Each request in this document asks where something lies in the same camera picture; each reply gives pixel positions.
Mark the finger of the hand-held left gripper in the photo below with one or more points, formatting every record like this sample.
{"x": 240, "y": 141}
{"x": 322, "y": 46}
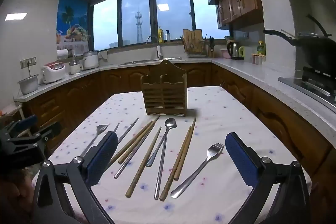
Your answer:
{"x": 51, "y": 130}
{"x": 26, "y": 123}

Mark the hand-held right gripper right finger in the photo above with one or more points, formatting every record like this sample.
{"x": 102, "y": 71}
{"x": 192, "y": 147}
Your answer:
{"x": 242, "y": 161}

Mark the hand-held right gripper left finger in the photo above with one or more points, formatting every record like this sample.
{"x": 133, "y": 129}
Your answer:
{"x": 102, "y": 158}

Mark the metal chopstick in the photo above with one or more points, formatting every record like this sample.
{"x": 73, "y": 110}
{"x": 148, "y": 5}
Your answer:
{"x": 128, "y": 161}
{"x": 160, "y": 171}
{"x": 128, "y": 130}

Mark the metal fork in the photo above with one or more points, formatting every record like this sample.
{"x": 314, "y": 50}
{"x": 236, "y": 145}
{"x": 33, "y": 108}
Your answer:
{"x": 101, "y": 129}
{"x": 199, "y": 170}

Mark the wooden chopstick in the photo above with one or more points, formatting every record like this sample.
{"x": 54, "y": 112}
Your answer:
{"x": 141, "y": 136}
{"x": 131, "y": 142}
{"x": 143, "y": 163}
{"x": 174, "y": 165}
{"x": 185, "y": 148}

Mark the metal spoon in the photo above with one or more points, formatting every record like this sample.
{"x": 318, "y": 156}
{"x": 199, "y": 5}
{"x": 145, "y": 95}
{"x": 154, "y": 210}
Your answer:
{"x": 170, "y": 123}

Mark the wooden utensil holder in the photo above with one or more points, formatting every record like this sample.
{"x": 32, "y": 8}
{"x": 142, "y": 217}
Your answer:
{"x": 164, "y": 98}

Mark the person's left hand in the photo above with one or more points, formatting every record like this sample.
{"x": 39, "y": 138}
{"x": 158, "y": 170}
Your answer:
{"x": 15, "y": 195}

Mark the metal inner pot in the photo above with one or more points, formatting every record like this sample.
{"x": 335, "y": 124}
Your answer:
{"x": 27, "y": 86}

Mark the white floral tablecloth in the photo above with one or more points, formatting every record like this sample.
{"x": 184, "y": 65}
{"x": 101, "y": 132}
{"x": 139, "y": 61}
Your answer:
{"x": 215, "y": 119}

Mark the white and red rice cooker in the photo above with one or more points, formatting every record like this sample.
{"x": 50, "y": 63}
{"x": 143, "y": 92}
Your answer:
{"x": 52, "y": 73}

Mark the small white blender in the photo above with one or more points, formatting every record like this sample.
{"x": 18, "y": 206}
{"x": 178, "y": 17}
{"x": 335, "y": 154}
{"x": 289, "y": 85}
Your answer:
{"x": 74, "y": 67}

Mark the paper towel roll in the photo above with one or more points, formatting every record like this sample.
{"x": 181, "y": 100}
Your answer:
{"x": 62, "y": 54}

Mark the large white rice cooker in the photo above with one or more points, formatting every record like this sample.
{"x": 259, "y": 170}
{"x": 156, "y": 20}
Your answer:
{"x": 90, "y": 61}

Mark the wooden base cabinets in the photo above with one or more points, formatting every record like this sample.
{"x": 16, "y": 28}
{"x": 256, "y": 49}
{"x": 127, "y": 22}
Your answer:
{"x": 126, "y": 79}

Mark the grey dish cloth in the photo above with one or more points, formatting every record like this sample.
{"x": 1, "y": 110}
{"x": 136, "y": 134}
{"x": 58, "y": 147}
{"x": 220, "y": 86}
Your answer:
{"x": 103, "y": 55}

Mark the grey stone countertop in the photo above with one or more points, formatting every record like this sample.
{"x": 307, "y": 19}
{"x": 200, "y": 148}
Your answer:
{"x": 249, "y": 69}

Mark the white spice jar set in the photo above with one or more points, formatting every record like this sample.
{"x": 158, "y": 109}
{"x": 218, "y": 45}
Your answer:
{"x": 257, "y": 59}

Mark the gas stove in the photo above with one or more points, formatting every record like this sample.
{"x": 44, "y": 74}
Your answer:
{"x": 312, "y": 82}

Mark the ceiling light panel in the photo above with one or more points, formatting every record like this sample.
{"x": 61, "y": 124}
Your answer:
{"x": 15, "y": 16}

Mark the steel kitchen sink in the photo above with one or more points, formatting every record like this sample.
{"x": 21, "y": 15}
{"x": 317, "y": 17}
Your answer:
{"x": 147, "y": 61}

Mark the green cup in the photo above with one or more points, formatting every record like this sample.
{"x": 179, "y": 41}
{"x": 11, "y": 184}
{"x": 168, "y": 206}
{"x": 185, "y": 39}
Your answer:
{"x": 241, "y": 52}

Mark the pink container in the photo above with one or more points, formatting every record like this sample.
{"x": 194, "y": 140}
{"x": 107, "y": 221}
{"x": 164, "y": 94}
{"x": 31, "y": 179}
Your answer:
{"x": 223, "y": 53}

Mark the steel electric kettle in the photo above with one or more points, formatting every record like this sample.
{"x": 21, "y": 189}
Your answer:
{"x": 233, "y": 49}

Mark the yellow cooking oil bottle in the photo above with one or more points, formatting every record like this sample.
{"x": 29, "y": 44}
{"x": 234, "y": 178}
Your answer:
{"x": 261, "y": 49}

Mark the black knife block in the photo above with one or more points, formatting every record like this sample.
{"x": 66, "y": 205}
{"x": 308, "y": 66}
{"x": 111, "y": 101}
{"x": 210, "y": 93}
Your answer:
{"x": 211, "y": 49}

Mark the wooden knife block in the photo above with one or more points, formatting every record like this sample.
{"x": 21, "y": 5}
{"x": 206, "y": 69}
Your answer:
{"x": 195, "y": 52}

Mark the chrome kitchen faucet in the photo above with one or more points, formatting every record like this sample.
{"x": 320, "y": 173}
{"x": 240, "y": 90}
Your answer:
{"x": 159, "y": 52}

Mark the black wok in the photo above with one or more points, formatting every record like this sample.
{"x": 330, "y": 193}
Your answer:
{"x": 317, "y": 53}

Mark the long cooking chopsticks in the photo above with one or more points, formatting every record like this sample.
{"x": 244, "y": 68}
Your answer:
{"x": 287, "y": 33}

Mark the yellow detergent bottle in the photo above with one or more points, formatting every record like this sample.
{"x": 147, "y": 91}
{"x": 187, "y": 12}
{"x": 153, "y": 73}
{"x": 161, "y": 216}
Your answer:
{"x": 160, "y": 36}

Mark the lattice tower outside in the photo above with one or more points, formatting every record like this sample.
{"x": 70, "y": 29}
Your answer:
{"x": 138, "y": 27}

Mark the dark pump bottle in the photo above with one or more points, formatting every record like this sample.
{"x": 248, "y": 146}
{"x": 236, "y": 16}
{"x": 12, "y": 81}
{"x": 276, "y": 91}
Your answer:
{"x": 168, "y": 37}

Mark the dark framed kitchen window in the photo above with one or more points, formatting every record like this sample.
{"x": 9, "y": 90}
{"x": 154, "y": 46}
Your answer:
{"x": 134, "y": 16}

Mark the wall power outlet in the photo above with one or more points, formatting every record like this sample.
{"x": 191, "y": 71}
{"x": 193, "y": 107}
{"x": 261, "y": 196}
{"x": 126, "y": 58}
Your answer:
{"x": 28, "y": 61}

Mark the fruit and palm wall poster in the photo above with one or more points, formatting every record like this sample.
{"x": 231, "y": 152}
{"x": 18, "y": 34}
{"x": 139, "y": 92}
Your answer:
{"x": 72, "y": 19}

